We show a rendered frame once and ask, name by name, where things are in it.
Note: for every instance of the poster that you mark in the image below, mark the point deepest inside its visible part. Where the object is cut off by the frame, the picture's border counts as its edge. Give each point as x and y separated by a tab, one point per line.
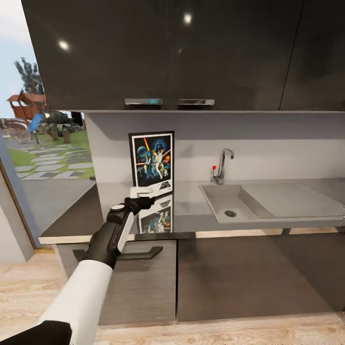
152	161

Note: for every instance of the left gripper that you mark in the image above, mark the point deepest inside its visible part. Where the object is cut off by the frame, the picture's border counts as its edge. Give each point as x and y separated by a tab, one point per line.
142	202

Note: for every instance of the fixed window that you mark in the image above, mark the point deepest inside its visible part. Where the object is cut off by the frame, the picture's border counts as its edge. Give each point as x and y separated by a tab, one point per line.
45	155

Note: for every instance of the dishwasher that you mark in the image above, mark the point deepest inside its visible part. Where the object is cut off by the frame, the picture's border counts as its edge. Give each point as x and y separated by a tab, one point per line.
143	285

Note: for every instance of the drop in sink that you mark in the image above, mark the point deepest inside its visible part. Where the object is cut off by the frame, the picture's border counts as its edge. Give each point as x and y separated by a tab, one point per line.
232	203

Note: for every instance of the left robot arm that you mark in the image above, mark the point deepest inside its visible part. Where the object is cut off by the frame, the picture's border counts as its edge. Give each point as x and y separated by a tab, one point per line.
73	317

